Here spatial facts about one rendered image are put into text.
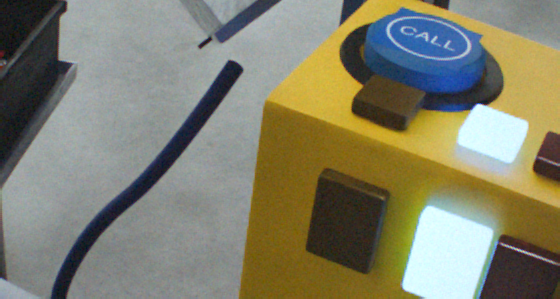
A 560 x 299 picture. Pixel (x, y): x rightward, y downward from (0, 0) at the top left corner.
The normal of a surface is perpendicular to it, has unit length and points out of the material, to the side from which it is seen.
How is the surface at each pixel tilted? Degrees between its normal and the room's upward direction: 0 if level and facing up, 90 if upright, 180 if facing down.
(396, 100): 0
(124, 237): 0
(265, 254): 90
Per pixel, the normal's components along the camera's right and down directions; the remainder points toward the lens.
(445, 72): 0.19, -0.18
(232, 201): 0.12, -0.83
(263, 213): -0.44, 0.46
